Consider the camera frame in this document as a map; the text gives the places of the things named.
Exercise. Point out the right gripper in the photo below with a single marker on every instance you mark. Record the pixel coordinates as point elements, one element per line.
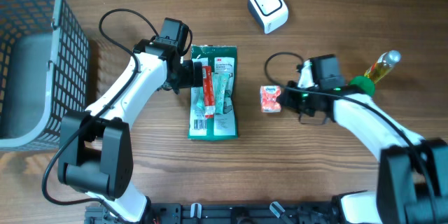
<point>285,98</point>

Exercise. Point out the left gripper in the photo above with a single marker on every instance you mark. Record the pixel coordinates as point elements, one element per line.
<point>185,76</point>

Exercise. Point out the red sachet packet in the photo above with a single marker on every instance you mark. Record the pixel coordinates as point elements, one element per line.
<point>209,101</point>

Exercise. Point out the green 3M gloves package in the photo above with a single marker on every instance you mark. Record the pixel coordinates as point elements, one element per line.
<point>221,59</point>

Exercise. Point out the green lid white jar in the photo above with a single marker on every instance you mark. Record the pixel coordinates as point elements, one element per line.
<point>365,84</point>

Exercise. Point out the orange Kleenex tissue pack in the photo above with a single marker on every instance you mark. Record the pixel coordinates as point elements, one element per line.
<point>268,98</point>

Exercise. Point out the yellow liquid clear bottle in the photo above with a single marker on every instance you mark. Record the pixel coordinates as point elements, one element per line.
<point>383,66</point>

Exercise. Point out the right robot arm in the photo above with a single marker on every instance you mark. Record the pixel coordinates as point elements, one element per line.
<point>412,179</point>

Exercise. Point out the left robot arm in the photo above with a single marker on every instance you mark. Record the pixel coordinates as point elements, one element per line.
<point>95,151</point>

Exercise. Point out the white barcode scanner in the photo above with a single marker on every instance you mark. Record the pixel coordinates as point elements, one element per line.
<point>269,14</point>

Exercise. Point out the pale green wipes packet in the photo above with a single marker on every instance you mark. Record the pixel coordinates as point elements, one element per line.
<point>222,92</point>

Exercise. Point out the grey plastic mesh basket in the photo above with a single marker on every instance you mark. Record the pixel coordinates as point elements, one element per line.
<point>45,57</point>

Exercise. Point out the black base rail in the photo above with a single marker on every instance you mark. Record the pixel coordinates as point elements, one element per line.
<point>275,212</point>

